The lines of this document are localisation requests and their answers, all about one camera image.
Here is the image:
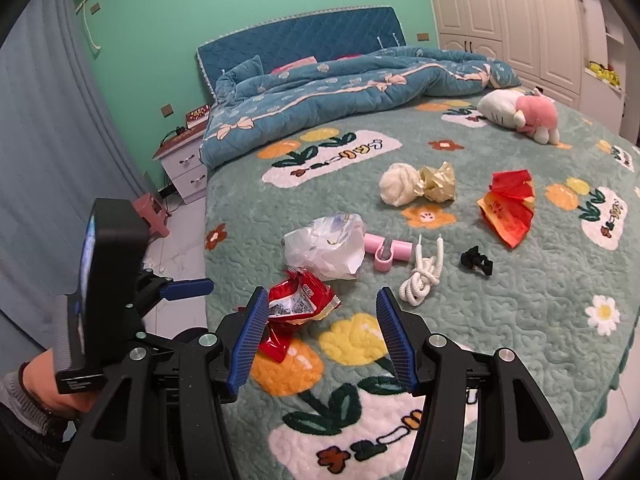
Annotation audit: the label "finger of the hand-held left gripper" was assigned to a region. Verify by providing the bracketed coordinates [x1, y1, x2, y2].
[132, 267, 216, 318]

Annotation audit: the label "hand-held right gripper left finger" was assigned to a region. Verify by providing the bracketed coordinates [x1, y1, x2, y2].
[57, 286, 271, 480]

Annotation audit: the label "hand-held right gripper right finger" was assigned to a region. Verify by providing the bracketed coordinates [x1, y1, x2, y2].
[375, 287, 586, 480]

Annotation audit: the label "red snack wrapper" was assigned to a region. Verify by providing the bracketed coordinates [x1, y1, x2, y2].
[254, 267, 343, 363]

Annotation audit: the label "person's left forearm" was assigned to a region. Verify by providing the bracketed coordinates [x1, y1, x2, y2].
[0, 367, 76, 480]

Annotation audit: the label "person's left hand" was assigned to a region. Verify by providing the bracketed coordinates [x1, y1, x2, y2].
[20, 345, 96, 418]

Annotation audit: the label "pink plastic stool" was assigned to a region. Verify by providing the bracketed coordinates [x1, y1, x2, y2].
[131, 192, 171, 239]

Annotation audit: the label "pink plastic clip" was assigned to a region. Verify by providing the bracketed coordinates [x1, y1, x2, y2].
[363, 232, 413, 273]

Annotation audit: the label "green floral bedspread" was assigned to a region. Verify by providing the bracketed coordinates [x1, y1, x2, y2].
[202, 87, 640, 480]

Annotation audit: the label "crumpled white plastic bag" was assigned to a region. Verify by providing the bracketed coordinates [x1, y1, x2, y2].
[282, 212, 367, 282]

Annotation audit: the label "black hair clip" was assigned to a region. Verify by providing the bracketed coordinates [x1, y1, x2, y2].
[460, 246, 493, 278]

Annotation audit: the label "white nightstand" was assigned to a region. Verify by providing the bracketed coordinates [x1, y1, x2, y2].
[152, 127, 212, 206]

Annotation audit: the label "blue-grey curtain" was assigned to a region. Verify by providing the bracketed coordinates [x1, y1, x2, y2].
[0, 0, 151, 341]

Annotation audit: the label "crumpled white paper ball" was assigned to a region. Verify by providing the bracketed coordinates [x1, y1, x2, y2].
[378, 162, 426, 207]

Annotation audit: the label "red box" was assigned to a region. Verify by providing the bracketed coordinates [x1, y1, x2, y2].
[185, 104, 212, 127]

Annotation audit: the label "red paper packet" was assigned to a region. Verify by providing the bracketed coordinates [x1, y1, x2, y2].
[475, 169, 536, 250]

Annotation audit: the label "blue bow-print quilt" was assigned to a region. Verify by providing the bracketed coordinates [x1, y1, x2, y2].
[200, 45, 522, 171]

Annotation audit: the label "white air conditioner pipe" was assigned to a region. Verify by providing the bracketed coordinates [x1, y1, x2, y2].
[75, 0, 102, 52]

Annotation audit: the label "pink pillow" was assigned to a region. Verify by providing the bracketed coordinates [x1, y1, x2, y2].
[271, 56, 319, 74]

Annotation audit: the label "white cat plush toy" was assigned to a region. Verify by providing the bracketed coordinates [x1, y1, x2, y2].
[476, 88, 527, 129]

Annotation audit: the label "pink plush toy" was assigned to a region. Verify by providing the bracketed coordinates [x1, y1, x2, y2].
[514, 86, 562, 146]

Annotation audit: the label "blue quilted headboard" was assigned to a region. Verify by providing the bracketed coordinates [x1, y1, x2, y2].
[196, 6, 407, 106]

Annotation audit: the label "yellow toys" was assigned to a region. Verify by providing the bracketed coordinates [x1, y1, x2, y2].
[587, 61, 622, 87]

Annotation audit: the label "white wardrobe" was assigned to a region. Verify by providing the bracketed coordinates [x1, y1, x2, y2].
[420, 0, 587, 109]

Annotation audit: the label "white shelf unit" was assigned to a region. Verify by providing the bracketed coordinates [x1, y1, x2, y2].
[570, 0, 640, 147]

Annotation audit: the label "white rope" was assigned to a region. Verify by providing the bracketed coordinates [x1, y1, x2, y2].
[398, 233, 446, 307]

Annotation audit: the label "black cable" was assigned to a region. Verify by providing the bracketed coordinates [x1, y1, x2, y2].
[159, 124, 187, 161]

